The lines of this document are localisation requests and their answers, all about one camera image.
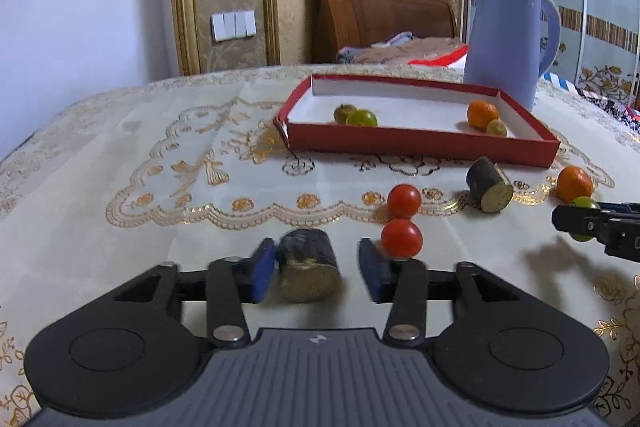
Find green jujube fruit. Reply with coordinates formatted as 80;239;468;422
570;196;600;243

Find red cherry tomato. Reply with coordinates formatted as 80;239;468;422
381;219;423;258
386;184;422;219

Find large orange tangerine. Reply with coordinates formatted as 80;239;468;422
555;166;593;204

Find dark cut sugarcane piece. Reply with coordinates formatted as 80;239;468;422
465;156;514;213

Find small yellow-green fruit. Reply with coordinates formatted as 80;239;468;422
485;118;508;136

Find embroidered cream tablecloth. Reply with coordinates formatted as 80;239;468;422
1;67;639;426

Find red cardboard box tray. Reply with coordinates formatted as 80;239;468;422
273;74;560;168

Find green fruit in tray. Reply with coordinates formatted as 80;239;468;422
345;109;378;127

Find orange tangerine in tray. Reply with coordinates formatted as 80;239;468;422
466;100;500;132

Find brownish-green fruit in tray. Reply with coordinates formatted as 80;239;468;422
333;104;357;124

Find blue plastic pitcher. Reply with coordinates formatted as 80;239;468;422
463;0;561;110

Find bedding pile on bed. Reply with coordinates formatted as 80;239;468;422
336;31;469;67

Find wooden bed headboard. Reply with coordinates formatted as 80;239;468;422
309;0;459;64

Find white wall switch panel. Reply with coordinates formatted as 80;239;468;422
210;11;257;42

